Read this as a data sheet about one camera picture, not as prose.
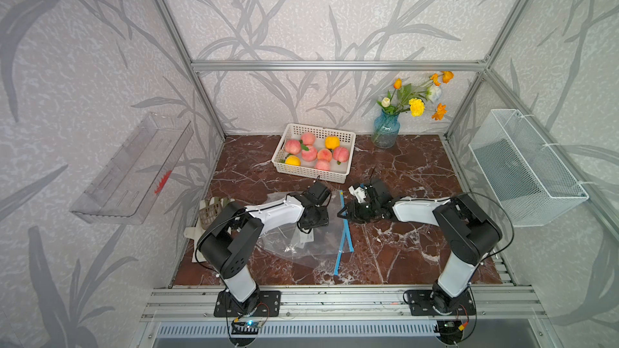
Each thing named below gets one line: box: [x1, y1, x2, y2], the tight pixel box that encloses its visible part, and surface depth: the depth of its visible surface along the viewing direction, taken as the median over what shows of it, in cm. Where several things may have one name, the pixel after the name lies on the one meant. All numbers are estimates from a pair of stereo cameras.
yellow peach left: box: [284, 154, 301, 166], surface depth 106 cm
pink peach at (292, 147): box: [284, 138, 302, 156], surface depth 111 cm
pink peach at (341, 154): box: [332, 145, 349, 163], surface depth 108 cm
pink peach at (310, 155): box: [301, 145, 318, 162], surface depth 108 cm
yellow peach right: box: [324, 135, 341, 150], surface depth 114 cm
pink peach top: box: [300, 132, 316, 146], surface depth 114 cm
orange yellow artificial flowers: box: [376, 70, 455, 121], surface depth 102 cm
